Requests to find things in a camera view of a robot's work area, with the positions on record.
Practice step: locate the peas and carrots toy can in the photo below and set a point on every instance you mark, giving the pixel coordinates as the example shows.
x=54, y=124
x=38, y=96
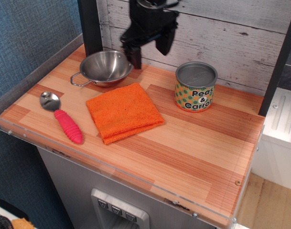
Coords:
x=195, y=85

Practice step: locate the silver dispenser button panel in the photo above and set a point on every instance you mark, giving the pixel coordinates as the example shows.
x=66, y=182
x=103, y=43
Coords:
x=113, y=213

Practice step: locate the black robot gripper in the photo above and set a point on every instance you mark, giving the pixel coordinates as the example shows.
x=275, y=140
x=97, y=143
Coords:
x=150, y=21

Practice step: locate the spoon with pink handle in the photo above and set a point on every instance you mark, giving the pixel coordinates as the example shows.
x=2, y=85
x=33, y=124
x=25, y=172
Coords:
x=50, y=102

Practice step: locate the white toy sink unit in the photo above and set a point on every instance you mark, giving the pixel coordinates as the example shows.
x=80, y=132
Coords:
x=272, y=159

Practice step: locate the orange object at bottom left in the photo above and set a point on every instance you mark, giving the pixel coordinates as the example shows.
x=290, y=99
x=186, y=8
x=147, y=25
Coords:
x=22, y=224

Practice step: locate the clear acrylic counter guard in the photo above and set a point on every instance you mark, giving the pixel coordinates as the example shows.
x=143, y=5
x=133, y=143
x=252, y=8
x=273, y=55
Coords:
x=197, y=162

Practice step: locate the dark vertical left post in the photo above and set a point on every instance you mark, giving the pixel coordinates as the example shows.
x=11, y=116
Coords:
x=90, y=26

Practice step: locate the grey toy fridge cabinet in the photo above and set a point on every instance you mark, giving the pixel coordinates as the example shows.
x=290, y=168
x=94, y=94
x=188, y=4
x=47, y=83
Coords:
x=74, y=183

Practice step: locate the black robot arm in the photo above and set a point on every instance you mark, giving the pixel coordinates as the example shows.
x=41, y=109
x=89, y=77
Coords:
x=150, y=21

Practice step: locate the dark vertical post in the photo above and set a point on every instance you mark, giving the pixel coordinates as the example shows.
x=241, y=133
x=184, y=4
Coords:
x=90, y=26
x=277, y=72

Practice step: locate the folded orange cloth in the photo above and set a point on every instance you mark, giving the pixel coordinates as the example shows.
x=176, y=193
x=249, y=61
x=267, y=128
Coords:
x=123, y=112

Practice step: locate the dark vertical right post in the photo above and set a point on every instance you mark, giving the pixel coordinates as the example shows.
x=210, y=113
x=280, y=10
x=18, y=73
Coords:
x=277, y=72

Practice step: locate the small steel pot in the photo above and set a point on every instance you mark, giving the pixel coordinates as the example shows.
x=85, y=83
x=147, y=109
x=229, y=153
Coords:
x=104, y=69

